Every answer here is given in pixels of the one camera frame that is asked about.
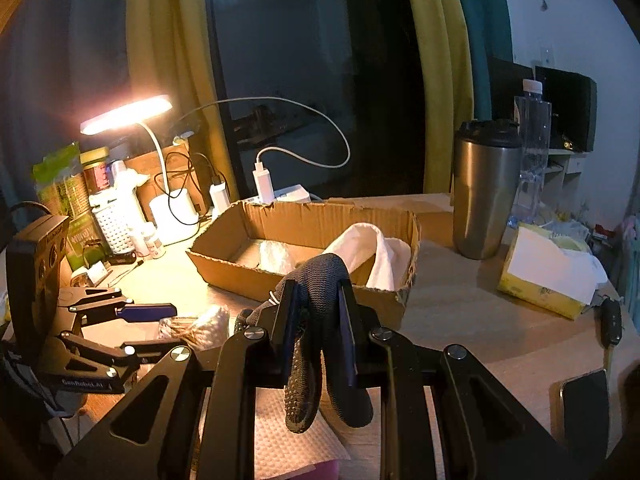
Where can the yellow curtain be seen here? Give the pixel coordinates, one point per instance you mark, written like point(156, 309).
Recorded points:
point(185, 35)
point(440, 85)

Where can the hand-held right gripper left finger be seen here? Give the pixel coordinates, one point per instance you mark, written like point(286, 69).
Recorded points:
point(291, 320)

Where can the white cloth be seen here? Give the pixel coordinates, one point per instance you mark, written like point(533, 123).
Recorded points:
point(385, 260)

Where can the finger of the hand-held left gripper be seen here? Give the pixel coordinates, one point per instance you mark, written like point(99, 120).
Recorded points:
point(120, 352)
point(145, 312)

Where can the green packet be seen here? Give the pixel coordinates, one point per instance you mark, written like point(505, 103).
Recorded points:
point(60, 185)

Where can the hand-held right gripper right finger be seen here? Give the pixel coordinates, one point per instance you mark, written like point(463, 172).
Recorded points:
point(347, 330)

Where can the clear water bottle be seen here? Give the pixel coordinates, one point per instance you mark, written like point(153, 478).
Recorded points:
point(535, 130)

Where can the teal curtain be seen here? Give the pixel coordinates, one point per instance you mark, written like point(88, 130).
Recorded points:
point(480, 20)

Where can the black car key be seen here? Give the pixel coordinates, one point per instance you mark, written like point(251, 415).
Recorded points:
point(611, 322)

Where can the large white charger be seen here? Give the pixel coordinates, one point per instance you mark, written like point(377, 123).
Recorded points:
point(261, 185)

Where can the white desk lamp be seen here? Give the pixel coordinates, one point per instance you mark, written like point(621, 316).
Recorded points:
point(125, 115)

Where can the yellow tissue pack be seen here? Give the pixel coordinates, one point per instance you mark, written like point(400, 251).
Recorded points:
point(530, 285)

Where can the white power strip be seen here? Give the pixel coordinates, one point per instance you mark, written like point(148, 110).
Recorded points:
point(292, 194)

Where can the white plastic basket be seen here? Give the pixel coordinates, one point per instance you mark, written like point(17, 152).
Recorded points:
point(117, 225)

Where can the bag of cotton swabs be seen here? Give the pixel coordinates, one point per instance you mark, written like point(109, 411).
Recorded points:
point(205, 325)

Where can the cardboard box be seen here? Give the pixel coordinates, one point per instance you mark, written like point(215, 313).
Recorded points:
point(300, 225)

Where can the white plastic bag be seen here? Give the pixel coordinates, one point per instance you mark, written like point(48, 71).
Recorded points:
point(275, 257)

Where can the small white charger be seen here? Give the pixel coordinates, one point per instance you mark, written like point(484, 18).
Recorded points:
point(219, 200)

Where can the white paper towel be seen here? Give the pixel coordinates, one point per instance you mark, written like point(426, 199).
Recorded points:
point(280, 440)

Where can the black knit glove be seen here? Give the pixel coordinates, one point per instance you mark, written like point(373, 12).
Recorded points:
point(325, 270)

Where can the white desk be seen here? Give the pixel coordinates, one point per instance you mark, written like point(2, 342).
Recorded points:
point(565, 165)

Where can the steel tumbler with black lid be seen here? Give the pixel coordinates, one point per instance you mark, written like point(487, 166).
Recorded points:
point(485, 200)

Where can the small white bottle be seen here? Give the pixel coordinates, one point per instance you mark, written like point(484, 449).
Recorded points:
point(155, 247)

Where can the dark glass window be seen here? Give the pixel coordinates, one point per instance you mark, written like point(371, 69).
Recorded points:
point(310, 35)

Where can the black smartphone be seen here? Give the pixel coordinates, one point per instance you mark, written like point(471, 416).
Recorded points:
point(585, 410)

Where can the brown carton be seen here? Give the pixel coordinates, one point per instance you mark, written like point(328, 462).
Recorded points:
point(150, 175)

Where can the black monitor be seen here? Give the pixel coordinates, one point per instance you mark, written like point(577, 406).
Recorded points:
point(570, 105)
point(505, 90)

